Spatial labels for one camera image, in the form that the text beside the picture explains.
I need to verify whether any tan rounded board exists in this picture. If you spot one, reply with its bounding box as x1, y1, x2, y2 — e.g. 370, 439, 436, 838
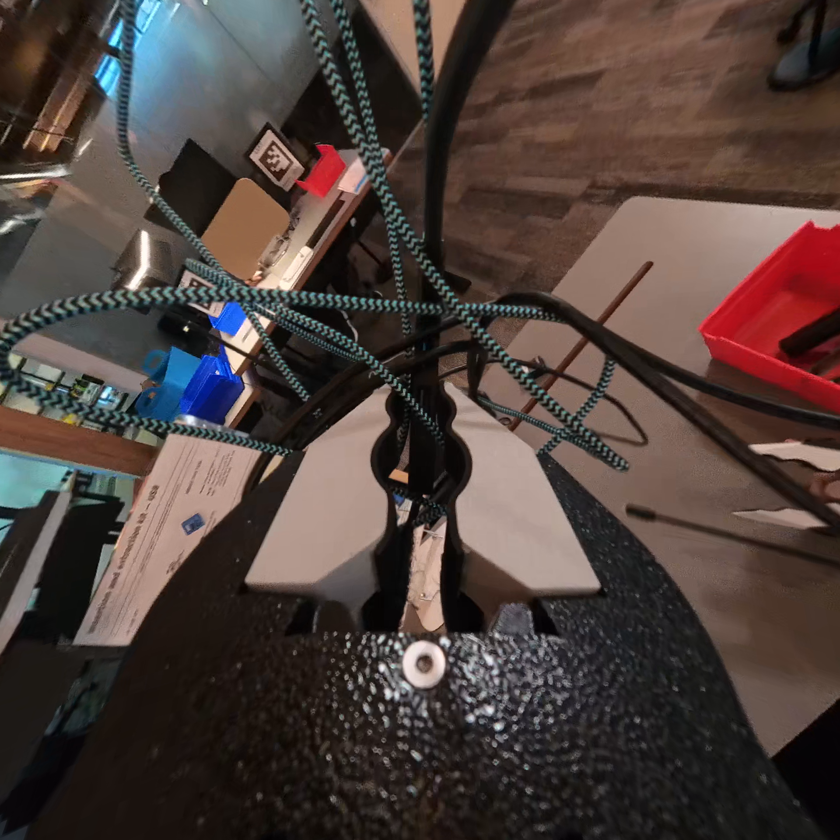
199, 177, 294, 284

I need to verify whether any large blue bin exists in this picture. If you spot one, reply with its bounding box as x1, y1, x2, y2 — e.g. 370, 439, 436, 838
178, 354, 245, 425

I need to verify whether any white and blue box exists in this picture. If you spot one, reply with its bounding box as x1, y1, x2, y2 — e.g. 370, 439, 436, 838
338, 150, 375, 196

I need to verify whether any dark-legged work table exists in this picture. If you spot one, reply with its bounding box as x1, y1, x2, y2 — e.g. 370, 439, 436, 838
197, 121, 427, 421

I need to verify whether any stainless steel trash can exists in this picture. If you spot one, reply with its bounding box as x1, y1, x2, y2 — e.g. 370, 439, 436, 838
110, 228, 183, 294

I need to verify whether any framed black-white marker sign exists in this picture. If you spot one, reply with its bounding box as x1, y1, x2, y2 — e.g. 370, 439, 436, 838
246, 122, 309, 191
176, 268, 228, 317

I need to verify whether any light blue container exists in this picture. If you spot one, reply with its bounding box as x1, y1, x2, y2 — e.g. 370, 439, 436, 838
136, 346, 198, 419

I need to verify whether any thick black cable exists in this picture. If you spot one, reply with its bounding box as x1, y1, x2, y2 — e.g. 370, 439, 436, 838
423, 0, 506, 316
492, 290, 840, 532

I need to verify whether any small blue bin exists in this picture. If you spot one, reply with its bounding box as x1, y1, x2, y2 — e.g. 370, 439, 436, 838
209, 301, 255, 333

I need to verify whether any wood-edged side table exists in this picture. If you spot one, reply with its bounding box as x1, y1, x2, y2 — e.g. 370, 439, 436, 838
0, 406, 164, 478

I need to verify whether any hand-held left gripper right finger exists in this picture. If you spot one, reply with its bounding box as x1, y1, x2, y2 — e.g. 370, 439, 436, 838
446, 382, 602, 626

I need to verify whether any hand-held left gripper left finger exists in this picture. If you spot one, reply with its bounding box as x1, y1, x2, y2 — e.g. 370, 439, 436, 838
245, 386, 411, 618

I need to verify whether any large red plastic bin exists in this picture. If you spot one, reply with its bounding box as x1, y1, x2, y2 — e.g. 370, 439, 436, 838
697, 221, 840, 416

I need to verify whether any small red bin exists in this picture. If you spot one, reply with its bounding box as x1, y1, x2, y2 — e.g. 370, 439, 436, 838
294, 143, 349, 198

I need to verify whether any black usb hub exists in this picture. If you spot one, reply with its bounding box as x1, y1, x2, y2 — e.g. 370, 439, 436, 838
777, 317, 840, 360

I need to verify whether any instruction sign stand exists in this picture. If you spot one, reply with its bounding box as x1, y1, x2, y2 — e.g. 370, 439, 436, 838
73, 430, 266, 649

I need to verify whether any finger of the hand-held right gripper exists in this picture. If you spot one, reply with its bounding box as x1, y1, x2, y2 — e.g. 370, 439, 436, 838
734, 503, 840, 531
748, 438, 840, 473

